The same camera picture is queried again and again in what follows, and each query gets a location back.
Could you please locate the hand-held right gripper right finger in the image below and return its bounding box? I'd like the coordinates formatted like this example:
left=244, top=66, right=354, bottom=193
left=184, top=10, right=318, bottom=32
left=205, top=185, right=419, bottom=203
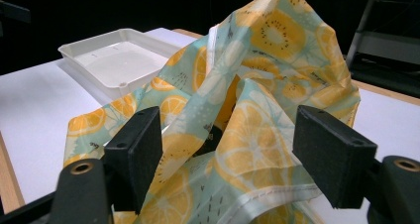
left=292, top=104, right=378, bottom=209

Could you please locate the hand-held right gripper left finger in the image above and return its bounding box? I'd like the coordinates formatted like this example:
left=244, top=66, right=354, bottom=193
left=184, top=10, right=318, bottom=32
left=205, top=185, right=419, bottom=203
left=102, top=106, right=163, bottom=215

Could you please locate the citrus print cloth bag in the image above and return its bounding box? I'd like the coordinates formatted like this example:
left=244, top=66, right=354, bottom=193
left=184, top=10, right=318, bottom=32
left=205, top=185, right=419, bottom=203
left=62, top=0, right=362, bottom=224

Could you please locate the white plastic tray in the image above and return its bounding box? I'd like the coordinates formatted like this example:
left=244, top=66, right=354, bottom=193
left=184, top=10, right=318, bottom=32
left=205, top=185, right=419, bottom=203
left=57, top=28, right=182, bottom=101

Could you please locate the grey metal stand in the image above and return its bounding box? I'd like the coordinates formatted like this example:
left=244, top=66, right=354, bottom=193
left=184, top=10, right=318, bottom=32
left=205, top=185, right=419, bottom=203
left=345, top=0, right=420, bottom=98

